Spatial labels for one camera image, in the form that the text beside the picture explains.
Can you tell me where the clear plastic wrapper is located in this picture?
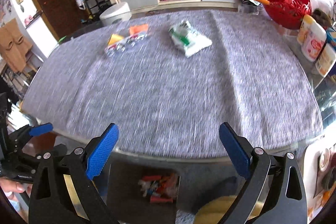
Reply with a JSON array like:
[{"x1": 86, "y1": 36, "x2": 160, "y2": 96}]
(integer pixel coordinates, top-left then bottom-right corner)
[{"x1": 104, "y1": 32, "x2": 147, "y2": 56}]

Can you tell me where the white green snack bag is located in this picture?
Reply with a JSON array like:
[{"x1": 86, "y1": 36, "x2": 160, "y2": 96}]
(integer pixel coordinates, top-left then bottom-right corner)
[{"x1": 169, "y1": 20, "x2": 213, "y2": 58}]

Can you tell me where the left hand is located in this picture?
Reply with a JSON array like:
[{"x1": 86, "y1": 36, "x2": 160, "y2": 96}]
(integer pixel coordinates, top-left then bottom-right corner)
[{"x1": 0, "y1": 177, "x2": 32, "y2": 201}]

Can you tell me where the grey table cloth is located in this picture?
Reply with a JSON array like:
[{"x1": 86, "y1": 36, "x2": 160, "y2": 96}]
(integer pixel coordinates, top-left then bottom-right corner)
[{"x1": 22, "y1": 10, "x2": 323, "y2": 159}]

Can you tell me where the yellow block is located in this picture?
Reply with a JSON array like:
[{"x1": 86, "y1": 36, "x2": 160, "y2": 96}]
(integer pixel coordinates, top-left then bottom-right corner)
[{"x1": 108, "y1": 34, "x2": 124, "y2": 46}]

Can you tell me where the yellow lid canister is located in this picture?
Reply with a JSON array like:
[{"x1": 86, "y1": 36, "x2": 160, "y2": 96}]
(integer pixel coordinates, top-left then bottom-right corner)
[{"x1": 297, "y1": 14, "x2": 315, "y2": 46}]

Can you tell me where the orange block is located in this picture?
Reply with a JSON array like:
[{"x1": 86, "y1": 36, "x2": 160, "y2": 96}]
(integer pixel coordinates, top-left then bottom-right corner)
[{"x1": 129, "y1": 24, "x2": 149, "y2": 35}]

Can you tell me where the white round stool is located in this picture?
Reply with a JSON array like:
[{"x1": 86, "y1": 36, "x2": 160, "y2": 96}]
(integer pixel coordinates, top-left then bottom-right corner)
[{"x1": 99, "y1": 2, "x2": 132, "y2": 26}]

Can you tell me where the red plastic basket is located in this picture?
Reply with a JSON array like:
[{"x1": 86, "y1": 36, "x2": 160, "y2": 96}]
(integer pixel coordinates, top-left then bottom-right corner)
[{"x1": 264, "y1": 0, "x2": 312, "y2": 30}]

